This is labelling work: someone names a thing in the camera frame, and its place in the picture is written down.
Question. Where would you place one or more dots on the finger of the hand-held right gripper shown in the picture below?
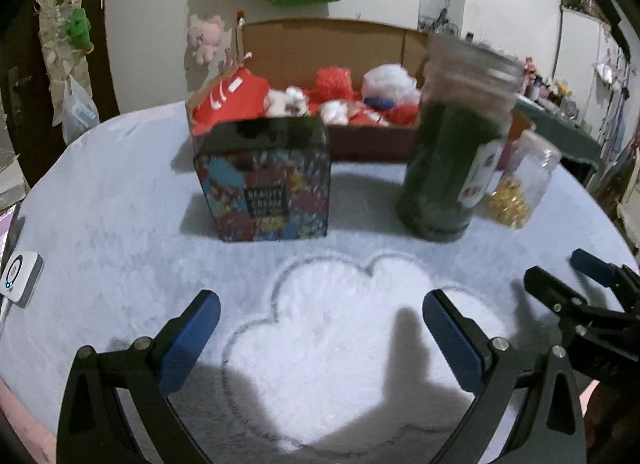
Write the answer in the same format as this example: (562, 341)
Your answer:
(555, 291)
(592, 264)

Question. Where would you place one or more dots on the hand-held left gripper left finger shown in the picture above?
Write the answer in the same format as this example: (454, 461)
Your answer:
(190, 339)

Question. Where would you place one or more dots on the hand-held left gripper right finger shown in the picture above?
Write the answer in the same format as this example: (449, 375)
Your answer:
(452, 344)

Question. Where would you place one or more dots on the red knitted plush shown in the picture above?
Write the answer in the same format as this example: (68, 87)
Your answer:
(400, 115)

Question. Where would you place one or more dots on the cream knitted piece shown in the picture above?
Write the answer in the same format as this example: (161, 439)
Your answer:
(285, 100)

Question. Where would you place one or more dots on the white cloth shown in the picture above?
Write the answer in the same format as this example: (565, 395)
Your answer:
(335, 112)

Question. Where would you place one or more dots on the white mesh bath loofah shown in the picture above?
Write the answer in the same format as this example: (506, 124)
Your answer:
(390, 79)

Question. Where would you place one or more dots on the red mesh bath loofah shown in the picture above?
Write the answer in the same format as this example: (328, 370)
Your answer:
(332, 82)

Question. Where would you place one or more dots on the cardboard box red inside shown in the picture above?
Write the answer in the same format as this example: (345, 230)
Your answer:
(325, 44)

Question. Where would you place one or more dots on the hanging clothes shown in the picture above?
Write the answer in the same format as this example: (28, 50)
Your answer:
(620, 179)

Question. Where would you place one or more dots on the small clear plastic jar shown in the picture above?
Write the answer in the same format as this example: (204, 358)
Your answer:
(525, 179)

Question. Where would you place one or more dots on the table with dark green cloth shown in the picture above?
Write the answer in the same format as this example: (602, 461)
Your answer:
(575, 144)

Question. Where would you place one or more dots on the large glass jar metal lid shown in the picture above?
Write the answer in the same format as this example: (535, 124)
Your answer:
(450, 169)

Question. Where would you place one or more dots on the colourful printed box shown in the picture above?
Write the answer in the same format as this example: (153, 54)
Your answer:
(265, 194)

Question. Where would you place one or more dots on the row of bottles and jars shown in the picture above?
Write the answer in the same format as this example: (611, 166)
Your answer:
(555, 89)

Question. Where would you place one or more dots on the white square device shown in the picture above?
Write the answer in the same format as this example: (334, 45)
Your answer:
(20, 276)

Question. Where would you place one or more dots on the white cabinet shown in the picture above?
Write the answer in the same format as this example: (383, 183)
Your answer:
(575, 54)

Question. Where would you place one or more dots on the clear plastic bag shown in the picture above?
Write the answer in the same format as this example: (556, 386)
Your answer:
(77, 112)

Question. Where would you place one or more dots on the black clothing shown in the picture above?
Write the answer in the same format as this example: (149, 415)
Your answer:
(607, 9)

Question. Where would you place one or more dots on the pink plush toy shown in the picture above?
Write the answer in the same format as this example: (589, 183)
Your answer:
(205, 37)

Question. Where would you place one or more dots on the hanging clear organizer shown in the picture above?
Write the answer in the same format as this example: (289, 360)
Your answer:
(55, 44)

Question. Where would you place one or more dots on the green hanging toy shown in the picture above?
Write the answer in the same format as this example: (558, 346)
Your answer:
(79, 29)

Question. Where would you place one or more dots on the dark brown door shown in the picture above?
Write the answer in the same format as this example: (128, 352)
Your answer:
(25, 44)

